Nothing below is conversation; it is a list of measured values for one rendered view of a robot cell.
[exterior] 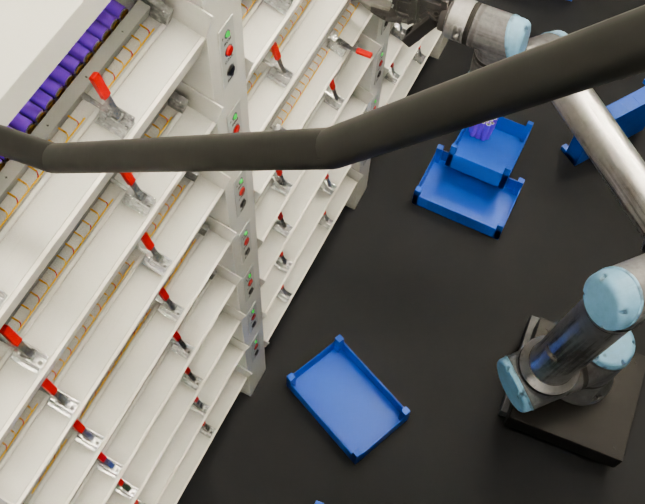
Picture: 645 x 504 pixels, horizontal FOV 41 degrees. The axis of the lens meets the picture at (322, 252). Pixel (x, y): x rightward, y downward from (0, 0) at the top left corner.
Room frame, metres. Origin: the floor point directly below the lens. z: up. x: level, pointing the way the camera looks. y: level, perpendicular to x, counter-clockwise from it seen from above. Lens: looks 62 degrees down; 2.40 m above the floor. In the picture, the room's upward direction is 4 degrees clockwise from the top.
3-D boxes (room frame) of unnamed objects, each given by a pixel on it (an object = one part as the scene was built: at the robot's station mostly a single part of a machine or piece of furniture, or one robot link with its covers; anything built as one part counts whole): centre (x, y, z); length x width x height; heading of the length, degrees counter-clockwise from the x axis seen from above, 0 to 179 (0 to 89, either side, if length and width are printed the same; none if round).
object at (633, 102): (1.78, -0.92, 0.10); 0.30 x 0.08 x 0.20; 125
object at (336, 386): (0.79, -0.10, 0.04); 0.30 x 0.20 x 0.08; 44
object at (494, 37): (1.26, -0.33, 1.03); 0.12 x 0.09 x 0.10; 67
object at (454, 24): (1.29, -0.25, 1.04); 0.10 x 0.05 x 0.09; 157
